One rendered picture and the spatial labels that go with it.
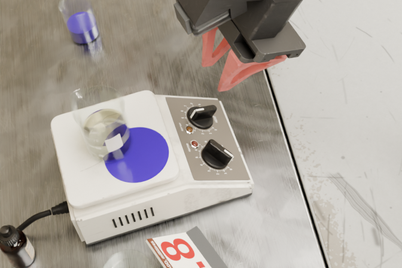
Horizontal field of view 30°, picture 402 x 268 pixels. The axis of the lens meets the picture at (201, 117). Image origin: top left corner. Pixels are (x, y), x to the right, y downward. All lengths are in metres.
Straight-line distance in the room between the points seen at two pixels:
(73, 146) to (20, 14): 0.32
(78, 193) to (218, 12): 0.25
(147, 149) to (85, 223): 0.10
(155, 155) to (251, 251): 0.15
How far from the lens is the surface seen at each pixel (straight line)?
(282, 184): 0.87
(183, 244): 0.82
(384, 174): 0.88
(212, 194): 0.82
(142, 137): 0.81
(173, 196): 0.80
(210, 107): 0.85
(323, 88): 0.94
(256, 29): 0.71
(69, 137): 0.82
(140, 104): 0.83
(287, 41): 0.75
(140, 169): 0.79
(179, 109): 0.86
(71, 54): 1.01
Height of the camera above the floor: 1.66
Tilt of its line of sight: 55 degrees down
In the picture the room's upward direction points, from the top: 8 degrees counter-clockwise
